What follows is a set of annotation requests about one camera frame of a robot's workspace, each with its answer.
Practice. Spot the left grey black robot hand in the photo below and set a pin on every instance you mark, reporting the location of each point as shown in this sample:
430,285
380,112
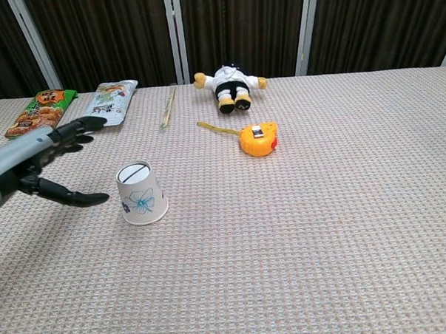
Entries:
19,153

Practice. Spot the white floral paper cup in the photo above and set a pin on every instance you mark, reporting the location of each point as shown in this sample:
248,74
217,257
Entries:
141,200

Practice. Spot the green orange snack bag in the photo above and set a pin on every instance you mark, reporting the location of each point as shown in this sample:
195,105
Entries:
39,110

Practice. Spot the white silver snack bag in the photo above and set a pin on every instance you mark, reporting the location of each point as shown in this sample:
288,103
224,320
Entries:
111,101

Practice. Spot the dark brown curtain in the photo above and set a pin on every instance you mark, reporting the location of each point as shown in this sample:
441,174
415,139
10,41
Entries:
102,35

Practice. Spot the wrapped disposable chopsticks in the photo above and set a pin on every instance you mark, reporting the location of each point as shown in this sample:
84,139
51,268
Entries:
168,108

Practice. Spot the plush toy in white coat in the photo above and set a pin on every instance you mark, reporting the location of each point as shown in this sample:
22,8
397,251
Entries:
231,86

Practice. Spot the orange tape measure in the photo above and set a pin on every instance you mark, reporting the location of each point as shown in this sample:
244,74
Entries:
257,137

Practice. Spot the checkered woven tablecloth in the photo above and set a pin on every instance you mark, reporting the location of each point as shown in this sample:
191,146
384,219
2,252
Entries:
248,228

